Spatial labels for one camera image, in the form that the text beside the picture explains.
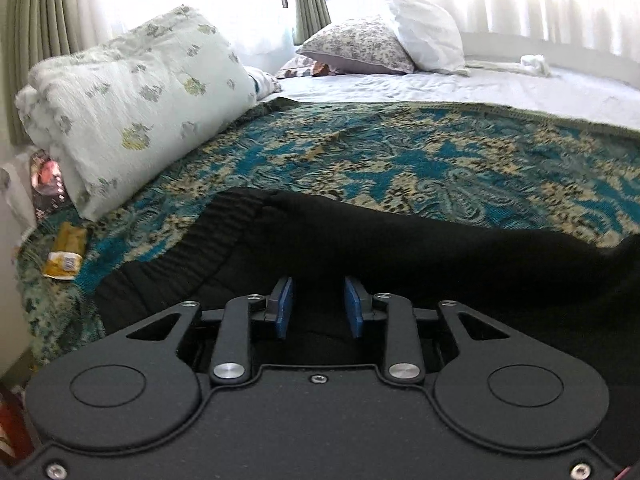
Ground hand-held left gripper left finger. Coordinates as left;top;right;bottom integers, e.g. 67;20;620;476
126;276;296;386

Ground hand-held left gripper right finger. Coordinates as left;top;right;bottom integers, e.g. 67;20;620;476
344;276;503;389

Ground black pants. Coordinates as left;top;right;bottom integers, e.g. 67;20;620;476
93;187;640;401

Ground teal patterned blanket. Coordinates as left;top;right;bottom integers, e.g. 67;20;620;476
14;98;640;367

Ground yellow snack wrapper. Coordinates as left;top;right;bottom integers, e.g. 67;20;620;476
42;222;88;279

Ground white bed sheet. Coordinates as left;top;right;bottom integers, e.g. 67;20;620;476
260;58;640;135

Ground folded white floral quilt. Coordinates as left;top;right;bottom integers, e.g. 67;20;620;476
15;5;259;222

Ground floral patterned pillow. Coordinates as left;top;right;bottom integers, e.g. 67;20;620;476
296;15;417;76

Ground white pillow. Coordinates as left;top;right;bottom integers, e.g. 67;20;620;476
384;0;472;77

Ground white crumpled cloth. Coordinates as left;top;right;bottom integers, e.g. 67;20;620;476
519;54;552;78

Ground white sheer curtain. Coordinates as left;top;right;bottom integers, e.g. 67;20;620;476
320;0;640;71

